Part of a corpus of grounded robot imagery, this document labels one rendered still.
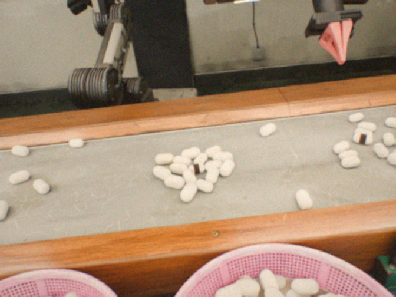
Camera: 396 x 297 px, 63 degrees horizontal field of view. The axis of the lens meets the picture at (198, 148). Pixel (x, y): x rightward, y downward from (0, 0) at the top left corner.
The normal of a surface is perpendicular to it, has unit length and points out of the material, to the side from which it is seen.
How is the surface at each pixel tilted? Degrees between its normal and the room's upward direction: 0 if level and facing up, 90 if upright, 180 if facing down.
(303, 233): 0
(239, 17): 89
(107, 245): 0
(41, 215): 0
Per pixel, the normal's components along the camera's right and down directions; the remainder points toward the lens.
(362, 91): -0.09, -0.82
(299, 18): 0.02, 0.56
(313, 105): -0.02, -0.18
